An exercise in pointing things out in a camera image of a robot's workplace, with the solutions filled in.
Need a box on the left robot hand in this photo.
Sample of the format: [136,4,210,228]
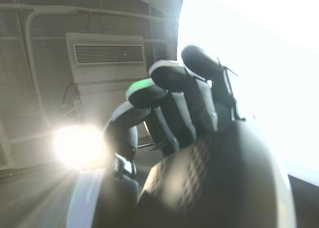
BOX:
[69,44,298,228]

